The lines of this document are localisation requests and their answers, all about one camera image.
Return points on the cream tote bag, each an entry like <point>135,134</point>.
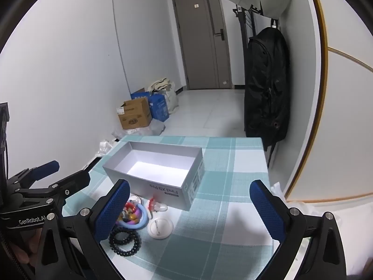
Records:
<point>170,93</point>

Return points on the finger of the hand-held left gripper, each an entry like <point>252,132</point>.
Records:
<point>43,169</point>
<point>74,182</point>

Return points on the black backpack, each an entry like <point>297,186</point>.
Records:
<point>266,93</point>

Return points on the grey plastic bags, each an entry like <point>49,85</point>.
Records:
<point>154,128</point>

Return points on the open blue carton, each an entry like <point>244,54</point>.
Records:
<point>140,94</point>

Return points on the black tripod stand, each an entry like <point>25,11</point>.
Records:
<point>242,49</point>

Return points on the person's left hand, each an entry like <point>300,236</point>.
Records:
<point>27,246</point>

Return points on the clear red hair clip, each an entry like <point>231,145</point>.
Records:
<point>160,208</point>

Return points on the grey door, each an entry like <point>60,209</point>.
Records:
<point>201,40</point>

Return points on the yellow cartoon figure charm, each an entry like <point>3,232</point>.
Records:
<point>129,210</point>

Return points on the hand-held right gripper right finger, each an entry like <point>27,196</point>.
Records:
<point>268,210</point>

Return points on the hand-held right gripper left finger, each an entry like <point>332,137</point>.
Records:
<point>112,214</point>

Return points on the brown cardboard box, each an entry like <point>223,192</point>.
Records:
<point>135,116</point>

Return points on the white round badge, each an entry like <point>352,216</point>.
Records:
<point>160,227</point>

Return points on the tall blue carton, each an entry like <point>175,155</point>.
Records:
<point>159,106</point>

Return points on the grey cardboard box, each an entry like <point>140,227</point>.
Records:
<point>163,191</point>

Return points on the white panel with gold trim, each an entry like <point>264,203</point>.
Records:
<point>335,122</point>

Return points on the teal checked tablecloth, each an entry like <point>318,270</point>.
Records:
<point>233,163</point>

